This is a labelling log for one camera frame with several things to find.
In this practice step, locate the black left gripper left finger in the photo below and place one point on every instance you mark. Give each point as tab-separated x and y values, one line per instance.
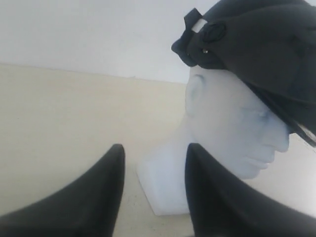
87	207

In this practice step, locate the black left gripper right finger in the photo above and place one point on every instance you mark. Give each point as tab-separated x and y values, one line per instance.
221	205

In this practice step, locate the black helmet with visor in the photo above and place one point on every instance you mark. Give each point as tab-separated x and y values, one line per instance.
270	45

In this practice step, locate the white mannequin head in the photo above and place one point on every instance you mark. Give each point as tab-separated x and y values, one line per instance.
229	121

